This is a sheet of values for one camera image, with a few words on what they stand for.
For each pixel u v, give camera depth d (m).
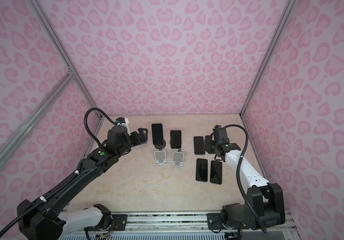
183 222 0.75
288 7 0.70
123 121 0.67
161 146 1.02
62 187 0.43
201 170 1.07
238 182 0.44
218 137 0.66
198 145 1.06
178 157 0.91
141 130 0.68
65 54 0.85
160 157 0.92
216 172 1.12
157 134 0.95
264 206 0.41
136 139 0.66
